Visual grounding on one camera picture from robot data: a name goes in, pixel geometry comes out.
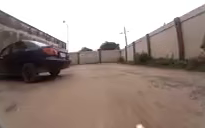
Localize utility pole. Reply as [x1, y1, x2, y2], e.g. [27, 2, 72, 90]
[119, 26, 130, 63]

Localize brown dirt road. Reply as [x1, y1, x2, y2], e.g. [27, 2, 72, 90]
[0, 62, 205, 128]

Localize street lamp pole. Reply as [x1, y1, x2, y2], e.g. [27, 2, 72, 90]
[62, 20, 70, 52]

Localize dark blue car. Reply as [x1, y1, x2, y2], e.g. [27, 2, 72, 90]
[0, 39, 72, 83]

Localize strip of weeds and bushes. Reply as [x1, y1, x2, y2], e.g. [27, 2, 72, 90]
[117, 31, 205, 72]

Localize grey building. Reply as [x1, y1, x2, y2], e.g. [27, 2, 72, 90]
[0, 4, 68, 63]

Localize dark trees behind wall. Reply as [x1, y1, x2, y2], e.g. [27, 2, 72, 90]
[78, 41, 121, 53]

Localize pale wall with brown pillars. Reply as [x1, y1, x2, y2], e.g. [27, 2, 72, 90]
[68, 0, 205, 66]

